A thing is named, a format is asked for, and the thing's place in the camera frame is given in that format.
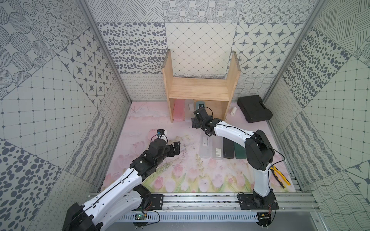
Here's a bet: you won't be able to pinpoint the wooden shelf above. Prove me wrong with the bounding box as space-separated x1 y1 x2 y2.
162 49 241 123

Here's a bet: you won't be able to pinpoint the yellow black pliers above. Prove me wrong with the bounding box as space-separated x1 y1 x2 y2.
269 165 291 189

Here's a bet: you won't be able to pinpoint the clear labelled pencil case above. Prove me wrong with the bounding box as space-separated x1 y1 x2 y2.
212 136 224 159

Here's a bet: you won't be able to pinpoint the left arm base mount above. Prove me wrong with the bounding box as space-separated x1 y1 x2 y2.
138 194 164 211

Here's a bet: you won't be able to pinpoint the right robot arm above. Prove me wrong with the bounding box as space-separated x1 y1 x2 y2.
192 107 275 198

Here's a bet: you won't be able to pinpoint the aluminium rail frame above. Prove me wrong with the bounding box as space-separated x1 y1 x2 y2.
116 192 320 227

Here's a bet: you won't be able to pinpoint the white pipe fitting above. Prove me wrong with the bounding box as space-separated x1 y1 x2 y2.
230 107 237 116

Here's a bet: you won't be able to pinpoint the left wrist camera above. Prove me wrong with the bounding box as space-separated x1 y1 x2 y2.
156 129 167 139

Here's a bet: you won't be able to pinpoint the teal pencil case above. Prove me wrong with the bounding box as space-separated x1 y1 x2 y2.
195 101 205 110

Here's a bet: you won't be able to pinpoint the pink pencil case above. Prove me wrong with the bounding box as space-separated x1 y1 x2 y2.
173 99 185 122

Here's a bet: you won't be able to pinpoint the black tool case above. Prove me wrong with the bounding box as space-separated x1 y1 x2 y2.
237 95 273 123

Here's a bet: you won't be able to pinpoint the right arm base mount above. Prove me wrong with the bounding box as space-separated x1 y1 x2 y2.
237 191 279 210

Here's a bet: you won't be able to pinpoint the clear rounded pencil case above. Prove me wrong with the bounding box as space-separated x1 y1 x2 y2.
199 134 212 159

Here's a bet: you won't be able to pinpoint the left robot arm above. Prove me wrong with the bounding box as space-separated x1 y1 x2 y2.
62 138 181 231

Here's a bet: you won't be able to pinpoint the dark green pencil case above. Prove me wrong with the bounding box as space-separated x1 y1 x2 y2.
233 142 247 159

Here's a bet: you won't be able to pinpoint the small clear pencil case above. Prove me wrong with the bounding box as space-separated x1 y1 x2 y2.
184 100 195 122

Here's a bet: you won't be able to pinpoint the black pencil case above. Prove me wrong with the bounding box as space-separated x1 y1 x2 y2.
223 138 235 159

